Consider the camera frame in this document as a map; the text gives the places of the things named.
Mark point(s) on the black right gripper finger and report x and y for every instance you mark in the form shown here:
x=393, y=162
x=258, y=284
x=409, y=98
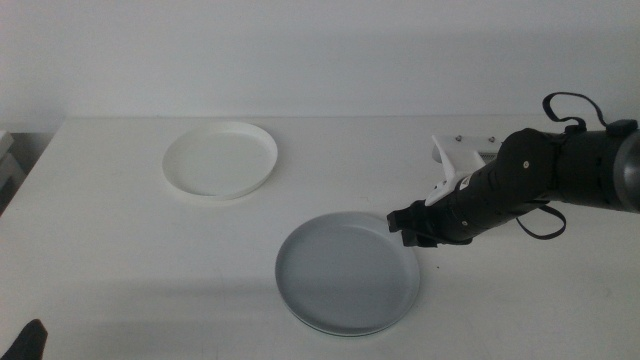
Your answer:
x=417, y=239
x=402, y=219

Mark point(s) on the grey shallow bowl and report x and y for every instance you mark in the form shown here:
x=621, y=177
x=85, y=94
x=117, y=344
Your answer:
x=345, y=275

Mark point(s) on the white shallow bowl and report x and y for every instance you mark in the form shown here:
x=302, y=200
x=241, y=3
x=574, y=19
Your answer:
x=220, y=162

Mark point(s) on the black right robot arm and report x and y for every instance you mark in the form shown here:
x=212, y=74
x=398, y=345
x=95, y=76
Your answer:
x=590, y=165

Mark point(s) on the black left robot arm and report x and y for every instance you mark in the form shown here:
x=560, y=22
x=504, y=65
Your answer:
x=27, y=345

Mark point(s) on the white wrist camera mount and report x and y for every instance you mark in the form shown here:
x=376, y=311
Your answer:
x=452, y=160

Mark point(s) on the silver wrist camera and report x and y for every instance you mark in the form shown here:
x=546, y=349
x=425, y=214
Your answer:
x=491, y=152

